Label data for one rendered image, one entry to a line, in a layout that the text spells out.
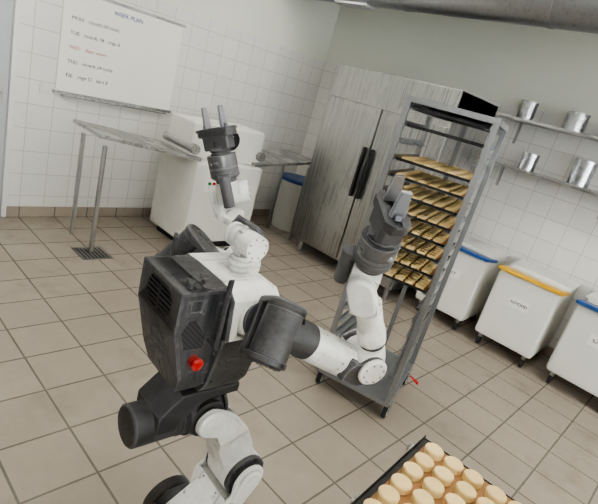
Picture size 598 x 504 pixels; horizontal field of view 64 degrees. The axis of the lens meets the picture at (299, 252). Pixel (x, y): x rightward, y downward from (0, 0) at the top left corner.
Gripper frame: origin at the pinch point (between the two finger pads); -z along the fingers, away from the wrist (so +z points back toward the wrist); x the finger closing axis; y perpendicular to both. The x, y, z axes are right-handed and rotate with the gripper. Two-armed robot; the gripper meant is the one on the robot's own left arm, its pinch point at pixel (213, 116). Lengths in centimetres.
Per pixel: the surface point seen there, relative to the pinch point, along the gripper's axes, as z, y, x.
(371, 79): -4, -360, -22
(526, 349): 228, -258, 106
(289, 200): 122, -411, -148
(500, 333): 220, -268, 86
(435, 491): 89, 40, 61
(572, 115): 50, -342, 148
